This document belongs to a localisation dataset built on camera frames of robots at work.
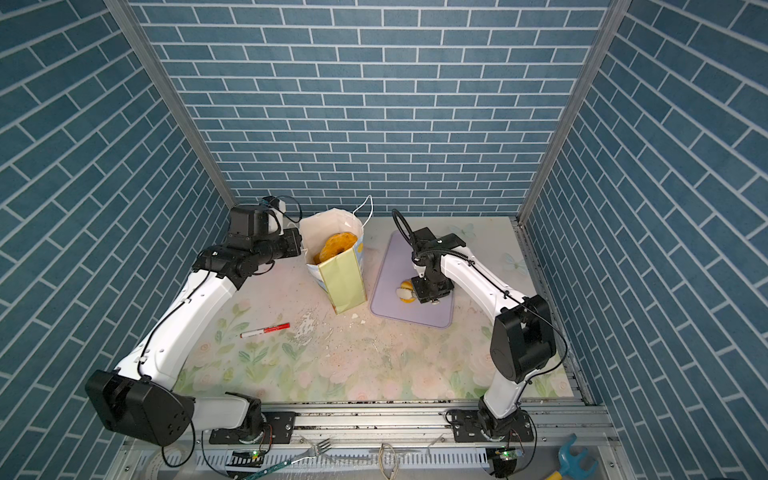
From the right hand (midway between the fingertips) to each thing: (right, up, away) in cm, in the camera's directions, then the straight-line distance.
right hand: (424, 294), depth 85 cm
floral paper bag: (-23, +5, -4) cm, 24 cm away
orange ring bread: (-28, +14, +6) cm, 32 cm away
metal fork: (-27, -34, -16) cm, 46 cm away
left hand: (-32, +17, -8) cm, 37 cm away
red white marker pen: (-50, -12, +4) cm, 52 cm away
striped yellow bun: (-5, -1, +8) cm, 9 cm away
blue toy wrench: (+32, -36, -17) cm, 51 cm away
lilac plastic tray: (-8, +6, +23) cm, 25 cm away
